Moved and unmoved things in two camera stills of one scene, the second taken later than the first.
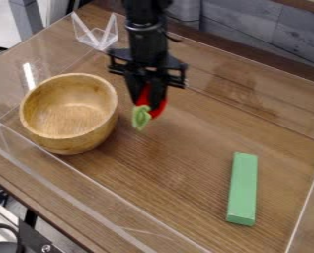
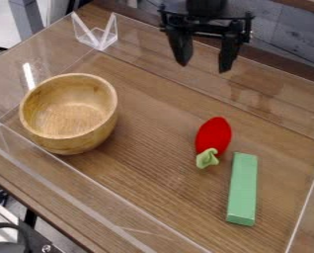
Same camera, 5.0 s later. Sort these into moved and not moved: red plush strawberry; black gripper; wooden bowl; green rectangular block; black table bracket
Moved: black gripper; red plush strawberry
Not moved: black table bracket; wooden bowl; green rectangular block
